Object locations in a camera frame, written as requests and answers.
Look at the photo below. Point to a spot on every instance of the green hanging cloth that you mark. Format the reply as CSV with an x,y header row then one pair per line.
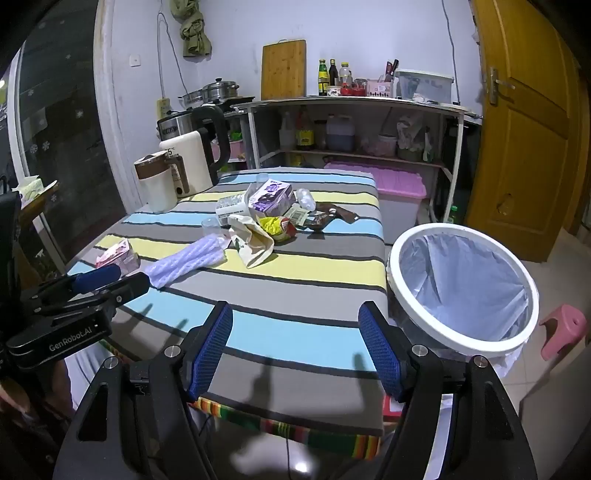
x,y
194,32

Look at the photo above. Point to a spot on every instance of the steel steamer pot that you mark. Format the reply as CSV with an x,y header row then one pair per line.
x,y
220,88

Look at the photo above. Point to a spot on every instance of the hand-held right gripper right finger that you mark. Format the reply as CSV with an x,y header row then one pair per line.
x,y
383,355

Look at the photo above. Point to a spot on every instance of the white shelf unit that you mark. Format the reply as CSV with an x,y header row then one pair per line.
x,y
360,104

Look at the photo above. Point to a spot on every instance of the white yogurt cup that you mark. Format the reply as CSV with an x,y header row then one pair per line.
x,y
231,208

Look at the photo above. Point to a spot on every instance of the small green bottle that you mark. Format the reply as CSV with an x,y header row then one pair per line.
x,y
452,215

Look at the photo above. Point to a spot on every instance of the brown wrapper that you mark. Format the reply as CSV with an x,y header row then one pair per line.
x,y
339,213

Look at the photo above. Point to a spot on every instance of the yellow power strip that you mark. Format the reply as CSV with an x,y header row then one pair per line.
x,y
163,108

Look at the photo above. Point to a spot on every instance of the green glass bottle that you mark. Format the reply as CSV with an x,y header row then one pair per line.
x,y
322,78

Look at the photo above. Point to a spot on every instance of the yellow snack wrapper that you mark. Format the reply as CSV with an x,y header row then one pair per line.
x,y
277,228

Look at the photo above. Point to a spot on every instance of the pink lid storage box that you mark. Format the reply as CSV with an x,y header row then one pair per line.
x,y
392,184

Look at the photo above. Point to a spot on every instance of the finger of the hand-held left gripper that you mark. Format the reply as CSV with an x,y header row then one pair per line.
x,y
94,279
127,287

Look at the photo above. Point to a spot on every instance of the green label packet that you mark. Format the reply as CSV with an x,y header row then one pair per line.
x,y
297,214

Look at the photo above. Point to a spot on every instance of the white trash bin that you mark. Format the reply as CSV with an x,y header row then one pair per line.
x,y
461,344

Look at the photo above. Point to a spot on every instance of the pink drink carton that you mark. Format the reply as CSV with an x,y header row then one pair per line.
x,y
117,257

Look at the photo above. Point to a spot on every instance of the crumpled white paper bag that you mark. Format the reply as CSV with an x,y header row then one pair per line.
x,y
251,242

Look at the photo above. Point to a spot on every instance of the white cup with brown band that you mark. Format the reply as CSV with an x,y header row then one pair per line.
x,y
157,189

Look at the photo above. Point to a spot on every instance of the yellow wooden door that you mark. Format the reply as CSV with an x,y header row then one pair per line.
x,y
531,138

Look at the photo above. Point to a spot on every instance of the striped tablecloth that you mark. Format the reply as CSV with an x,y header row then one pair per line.
x,y
277,286

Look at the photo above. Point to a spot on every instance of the small clear plastic cup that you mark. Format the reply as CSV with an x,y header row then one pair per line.
x,y
262,178
210,228

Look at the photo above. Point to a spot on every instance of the pink plastic stool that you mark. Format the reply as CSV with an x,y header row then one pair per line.
x,y
563,330

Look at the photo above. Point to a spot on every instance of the clear plastic bottle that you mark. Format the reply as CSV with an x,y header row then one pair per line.
x,y
346,74

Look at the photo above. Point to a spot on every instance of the yellow label bottle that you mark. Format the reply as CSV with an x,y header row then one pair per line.
x,y
304,136

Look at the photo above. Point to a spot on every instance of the purple drink carton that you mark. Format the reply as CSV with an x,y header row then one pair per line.
x,y
270,198

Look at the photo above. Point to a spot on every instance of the tissue box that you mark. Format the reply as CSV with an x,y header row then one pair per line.
x,y
31,188

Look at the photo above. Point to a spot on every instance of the plastic bag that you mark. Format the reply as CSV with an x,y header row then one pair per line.
x,y
411,134

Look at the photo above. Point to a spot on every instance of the cream electric kettle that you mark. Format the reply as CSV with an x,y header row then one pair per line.
x,y
194,152

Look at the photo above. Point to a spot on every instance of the dark oil jug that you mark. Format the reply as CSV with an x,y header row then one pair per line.
x,y
340,134

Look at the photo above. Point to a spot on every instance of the dark sauce bottle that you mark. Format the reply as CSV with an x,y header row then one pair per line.
x,y
333,74

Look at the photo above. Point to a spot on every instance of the clear plastic storage container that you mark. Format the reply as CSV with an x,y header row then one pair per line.
x,y
422,85

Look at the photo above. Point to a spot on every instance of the wooden cutting board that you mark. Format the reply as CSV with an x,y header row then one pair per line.
x,y
284,69

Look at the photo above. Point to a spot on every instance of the dark glass sliding door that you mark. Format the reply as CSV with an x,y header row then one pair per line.
x,y
60,115

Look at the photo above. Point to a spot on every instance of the pink knife holder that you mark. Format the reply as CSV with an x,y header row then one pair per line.
x,y
381,87

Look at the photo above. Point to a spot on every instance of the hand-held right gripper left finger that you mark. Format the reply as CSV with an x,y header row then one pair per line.
x,y
210,350

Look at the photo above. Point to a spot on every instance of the white wall switch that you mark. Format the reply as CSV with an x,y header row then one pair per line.
x,y
135,60

